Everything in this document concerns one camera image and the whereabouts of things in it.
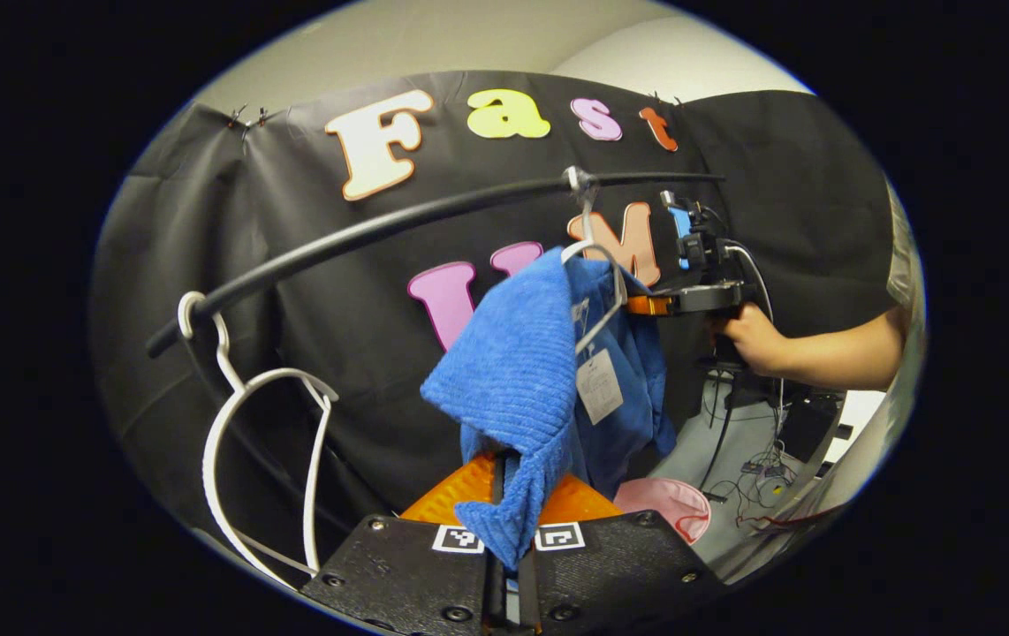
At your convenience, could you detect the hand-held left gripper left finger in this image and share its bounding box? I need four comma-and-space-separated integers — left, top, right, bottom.
300, 450, 506, 636

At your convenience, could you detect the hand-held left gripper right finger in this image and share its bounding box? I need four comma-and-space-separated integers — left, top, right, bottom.
518, 473, 728, 636

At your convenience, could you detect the white clothes hanger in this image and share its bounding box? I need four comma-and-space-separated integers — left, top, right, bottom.
560, 166, 629, 356
176, 290, 340, 591

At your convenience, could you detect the pink laundry hamper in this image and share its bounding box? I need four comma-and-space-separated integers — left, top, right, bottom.
612, 477, 713, 545

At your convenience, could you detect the blue corduroy jacket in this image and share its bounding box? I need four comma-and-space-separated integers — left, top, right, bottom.
420, 246, 678, 573

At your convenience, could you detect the clear tape wad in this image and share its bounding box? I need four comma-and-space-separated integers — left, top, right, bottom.
562, 166, 599, 201

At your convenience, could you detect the black equipment box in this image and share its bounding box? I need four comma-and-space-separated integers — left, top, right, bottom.
778, 393, 843, 462

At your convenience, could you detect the person's grey shirt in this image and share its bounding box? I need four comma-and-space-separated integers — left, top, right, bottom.
884, 181, 928, 372

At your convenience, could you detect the black backdrop cloth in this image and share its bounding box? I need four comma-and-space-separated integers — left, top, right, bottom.
89, 71, 903, 588

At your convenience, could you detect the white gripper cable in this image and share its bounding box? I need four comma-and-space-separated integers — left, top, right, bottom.
724, 244, 786, 420

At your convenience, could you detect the thin floor cable tangle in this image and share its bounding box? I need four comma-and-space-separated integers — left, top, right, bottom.
701, 442, 804, 527

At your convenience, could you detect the black clothes rail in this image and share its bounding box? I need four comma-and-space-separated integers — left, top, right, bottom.
147, 170, 726, 359

